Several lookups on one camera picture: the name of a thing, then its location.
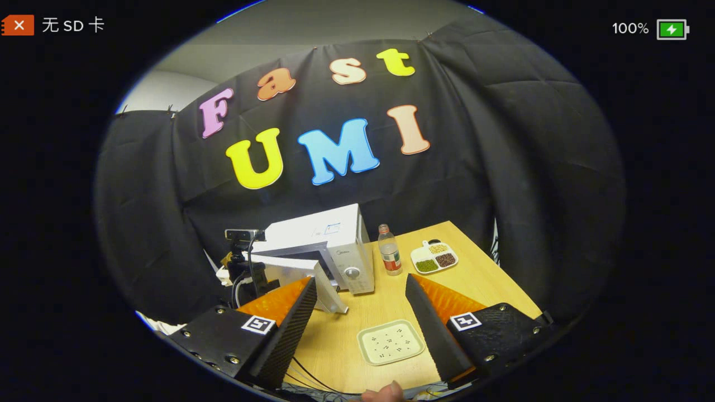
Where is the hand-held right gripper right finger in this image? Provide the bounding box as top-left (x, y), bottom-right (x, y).
top-left (405, 274), bottom-right (554, 390)

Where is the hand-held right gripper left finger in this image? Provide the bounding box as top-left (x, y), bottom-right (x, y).
top-left (168, 276), bottom-right (318, 391)

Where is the white microwave oven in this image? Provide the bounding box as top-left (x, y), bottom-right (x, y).
top-left (246, 203), bottom-right (376, 314)

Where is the square pale green plate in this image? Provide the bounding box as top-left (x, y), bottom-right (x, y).
top-left (357, 319), bottom-right (426, 366)

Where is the divided white dish of beans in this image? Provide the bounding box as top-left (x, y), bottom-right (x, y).
top-left (411, 240), bottom-right (459, 275)

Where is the clear bottle with red label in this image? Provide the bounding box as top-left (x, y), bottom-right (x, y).
top-left (378, 224), bottom-right (403, 276)

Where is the black camera stand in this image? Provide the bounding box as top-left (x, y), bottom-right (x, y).
top-left (228, 240), bottom-right (280, 308)

